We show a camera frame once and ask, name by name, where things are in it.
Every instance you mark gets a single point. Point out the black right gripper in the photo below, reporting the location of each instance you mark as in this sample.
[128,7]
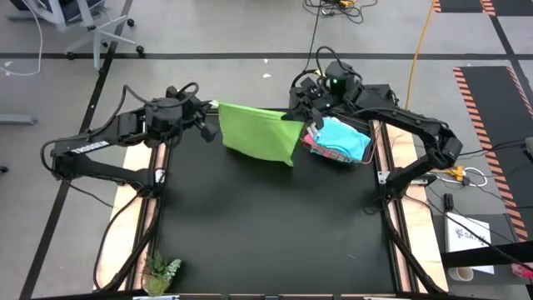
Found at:
[312,102]

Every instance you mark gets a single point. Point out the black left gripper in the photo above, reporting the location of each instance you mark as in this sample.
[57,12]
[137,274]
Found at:
[208,132]

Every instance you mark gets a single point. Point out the pink microfiber towel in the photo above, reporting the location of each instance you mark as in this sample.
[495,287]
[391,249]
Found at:
[320,152]

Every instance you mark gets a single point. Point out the green microfiber towel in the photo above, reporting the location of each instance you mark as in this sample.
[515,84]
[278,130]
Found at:
[258,133]

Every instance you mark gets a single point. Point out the light blue microfiber towel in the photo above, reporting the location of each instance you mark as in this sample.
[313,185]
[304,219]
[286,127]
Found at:
[341,137]

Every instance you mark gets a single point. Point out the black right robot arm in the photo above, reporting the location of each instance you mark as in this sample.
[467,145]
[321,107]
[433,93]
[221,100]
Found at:
[416,121]

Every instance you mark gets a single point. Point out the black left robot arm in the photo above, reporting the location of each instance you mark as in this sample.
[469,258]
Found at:
[87,146]

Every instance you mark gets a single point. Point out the wooden table side board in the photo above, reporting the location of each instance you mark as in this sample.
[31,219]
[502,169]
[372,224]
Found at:
[125,233]
[420,233]

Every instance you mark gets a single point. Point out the office chair base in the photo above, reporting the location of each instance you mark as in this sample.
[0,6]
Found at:
[75,8]

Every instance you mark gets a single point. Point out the yellow power strip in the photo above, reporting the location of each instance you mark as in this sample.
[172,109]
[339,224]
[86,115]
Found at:
[449,171]

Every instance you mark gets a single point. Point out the small potted plant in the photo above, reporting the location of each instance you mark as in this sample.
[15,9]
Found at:
[156,271]

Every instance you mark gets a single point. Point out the black power adapter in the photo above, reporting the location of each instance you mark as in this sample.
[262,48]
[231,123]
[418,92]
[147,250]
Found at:
[448,202]

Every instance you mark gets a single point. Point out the grey furniture leg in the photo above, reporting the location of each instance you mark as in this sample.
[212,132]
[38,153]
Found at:
[16,119]

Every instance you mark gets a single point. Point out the black orange-striped floor mat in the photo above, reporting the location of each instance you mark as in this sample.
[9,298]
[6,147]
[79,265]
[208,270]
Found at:
[491,125]
[458,5]

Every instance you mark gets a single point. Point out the white printed paper sheet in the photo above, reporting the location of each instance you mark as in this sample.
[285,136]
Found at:
[466,237]

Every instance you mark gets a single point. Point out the white cup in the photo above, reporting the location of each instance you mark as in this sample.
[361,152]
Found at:
[460,273]

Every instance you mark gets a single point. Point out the black flat bar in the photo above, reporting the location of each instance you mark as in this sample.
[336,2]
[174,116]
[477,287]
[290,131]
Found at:
[487,254]

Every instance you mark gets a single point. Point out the pink object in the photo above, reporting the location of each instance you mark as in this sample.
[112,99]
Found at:
[522,271]

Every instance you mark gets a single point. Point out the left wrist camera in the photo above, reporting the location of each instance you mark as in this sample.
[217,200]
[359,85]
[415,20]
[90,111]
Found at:
[166,114]

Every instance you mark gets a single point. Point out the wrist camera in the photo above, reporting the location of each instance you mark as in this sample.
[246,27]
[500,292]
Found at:
[166,114]
[343,79]

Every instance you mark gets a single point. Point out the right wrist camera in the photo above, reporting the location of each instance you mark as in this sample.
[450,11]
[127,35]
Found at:
[343,79]

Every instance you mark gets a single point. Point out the black metal table frame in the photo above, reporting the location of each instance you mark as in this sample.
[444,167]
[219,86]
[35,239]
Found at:
[250,291]

